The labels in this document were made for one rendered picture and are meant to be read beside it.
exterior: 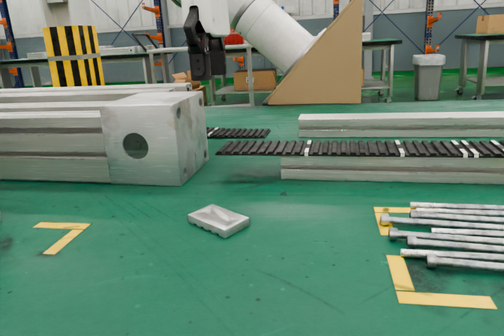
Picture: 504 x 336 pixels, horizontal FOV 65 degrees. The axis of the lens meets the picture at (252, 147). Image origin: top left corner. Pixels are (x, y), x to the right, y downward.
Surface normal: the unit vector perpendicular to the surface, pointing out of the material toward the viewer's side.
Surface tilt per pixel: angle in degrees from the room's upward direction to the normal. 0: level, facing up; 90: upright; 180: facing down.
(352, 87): 90
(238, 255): 0
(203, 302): 0
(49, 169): 90
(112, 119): 90
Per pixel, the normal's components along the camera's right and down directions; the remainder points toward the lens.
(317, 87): -0.23, 0.28
